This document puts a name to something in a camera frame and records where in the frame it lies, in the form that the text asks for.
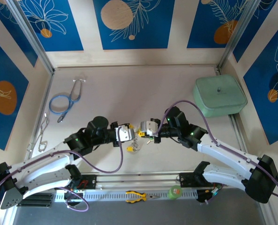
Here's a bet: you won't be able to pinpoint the silver keyring with chain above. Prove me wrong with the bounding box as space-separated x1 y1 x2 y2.
131 137 141 152

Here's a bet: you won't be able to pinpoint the blue stethoscope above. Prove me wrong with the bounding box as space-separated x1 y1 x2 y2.
49 78 87 124

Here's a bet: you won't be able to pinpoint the mint green zipper case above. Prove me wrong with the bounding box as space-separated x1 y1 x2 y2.
192 74 249 118

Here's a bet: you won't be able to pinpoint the silver metal forceps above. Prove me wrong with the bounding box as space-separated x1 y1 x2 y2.
26 112 51 153

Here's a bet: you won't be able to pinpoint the yellow and black pliers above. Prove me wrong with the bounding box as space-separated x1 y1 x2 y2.
125 190 161 204

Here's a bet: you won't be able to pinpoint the green tape roll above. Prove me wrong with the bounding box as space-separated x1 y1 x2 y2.
168 185 183 201

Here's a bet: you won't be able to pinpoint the black aluminium extrusion bars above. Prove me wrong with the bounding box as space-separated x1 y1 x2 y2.
17 193 53 207

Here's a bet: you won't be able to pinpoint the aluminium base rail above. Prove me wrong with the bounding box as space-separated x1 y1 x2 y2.
95 172 181 190

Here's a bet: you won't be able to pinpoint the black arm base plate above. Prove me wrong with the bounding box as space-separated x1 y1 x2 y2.
70 173 98 191
178 172 200 188

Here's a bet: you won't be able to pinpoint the aluminium side rail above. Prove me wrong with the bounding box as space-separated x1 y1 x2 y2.
24 71 55 162
228 113 249 153

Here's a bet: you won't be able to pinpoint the grey slotted cable duct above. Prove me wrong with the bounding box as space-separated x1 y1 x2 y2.
54 188 198 203

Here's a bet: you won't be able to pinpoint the aluminium frame post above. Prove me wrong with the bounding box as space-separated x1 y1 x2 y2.
5 0 55 75
216 0 263 72

